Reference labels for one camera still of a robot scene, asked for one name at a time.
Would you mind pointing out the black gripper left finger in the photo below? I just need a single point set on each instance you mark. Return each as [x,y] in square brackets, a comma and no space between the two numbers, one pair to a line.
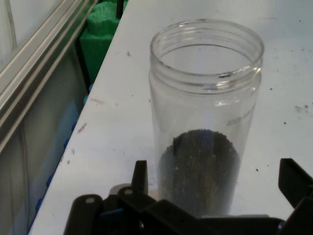
[127,215]

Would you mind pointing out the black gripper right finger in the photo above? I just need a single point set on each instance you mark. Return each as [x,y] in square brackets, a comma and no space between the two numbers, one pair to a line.
[297,188]

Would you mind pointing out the black granules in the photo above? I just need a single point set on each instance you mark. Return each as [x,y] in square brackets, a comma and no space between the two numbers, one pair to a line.
[200,171]

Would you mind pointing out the clear plastic jar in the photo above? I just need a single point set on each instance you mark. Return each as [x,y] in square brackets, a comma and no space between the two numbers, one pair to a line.
[185,107]

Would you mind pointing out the green foam block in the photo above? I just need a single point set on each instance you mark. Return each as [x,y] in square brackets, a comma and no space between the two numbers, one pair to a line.
[97,36]

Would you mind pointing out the aluminium wall rail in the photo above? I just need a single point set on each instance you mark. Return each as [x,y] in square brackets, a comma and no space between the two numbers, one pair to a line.
[36,61]

